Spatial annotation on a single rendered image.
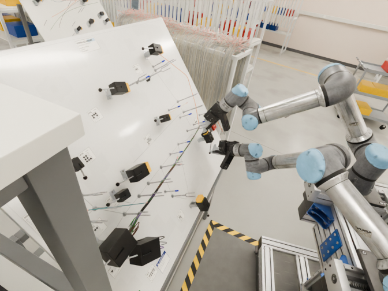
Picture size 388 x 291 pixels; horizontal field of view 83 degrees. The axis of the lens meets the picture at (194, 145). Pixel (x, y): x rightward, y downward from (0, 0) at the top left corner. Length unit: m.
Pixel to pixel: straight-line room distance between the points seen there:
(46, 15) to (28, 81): 3.14
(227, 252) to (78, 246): 1.99
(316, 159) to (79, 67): 0.92
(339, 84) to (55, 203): 1.02
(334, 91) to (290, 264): 1.47
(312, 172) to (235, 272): 1.46
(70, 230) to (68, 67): 0.76
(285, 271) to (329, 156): 1.34
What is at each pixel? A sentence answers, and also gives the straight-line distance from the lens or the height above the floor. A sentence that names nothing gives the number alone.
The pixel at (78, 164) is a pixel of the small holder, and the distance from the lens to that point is 0.79.
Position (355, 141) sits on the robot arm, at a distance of 1.38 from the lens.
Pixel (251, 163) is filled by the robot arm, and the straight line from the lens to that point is 1.18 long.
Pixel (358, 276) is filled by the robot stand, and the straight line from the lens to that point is 1.17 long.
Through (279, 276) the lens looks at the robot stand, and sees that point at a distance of 2.05.
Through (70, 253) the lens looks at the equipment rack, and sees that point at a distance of 0.28.
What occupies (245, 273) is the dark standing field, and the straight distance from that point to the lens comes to 2.19.
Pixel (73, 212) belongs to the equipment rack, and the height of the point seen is 1.75.
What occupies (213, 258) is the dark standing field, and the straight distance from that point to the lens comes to 2.17.
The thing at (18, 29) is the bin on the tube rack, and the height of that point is 0.78.
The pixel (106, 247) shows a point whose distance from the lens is 0.77.
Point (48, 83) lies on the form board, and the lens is 0.90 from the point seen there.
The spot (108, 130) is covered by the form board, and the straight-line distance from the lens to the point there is 0.94.
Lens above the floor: 1.94
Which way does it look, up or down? 39 degrees down
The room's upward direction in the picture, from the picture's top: 9 degrees clockwise
